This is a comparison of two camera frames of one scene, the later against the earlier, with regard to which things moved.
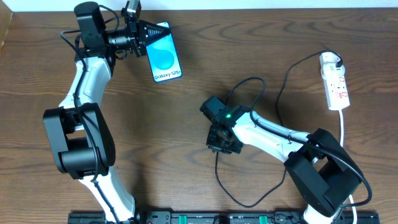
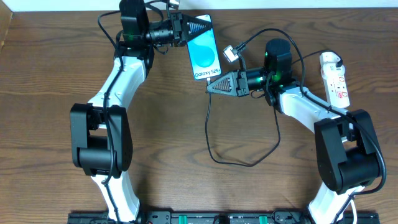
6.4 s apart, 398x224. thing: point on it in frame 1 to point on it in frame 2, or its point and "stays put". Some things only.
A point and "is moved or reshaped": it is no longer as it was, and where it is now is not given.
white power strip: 337,93 stays put
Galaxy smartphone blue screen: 163,58 to 203,53
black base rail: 221,217 stays put
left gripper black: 137,37 to 179,28
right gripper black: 224,145 to 242,83
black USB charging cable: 288,71 is moved or reshaped
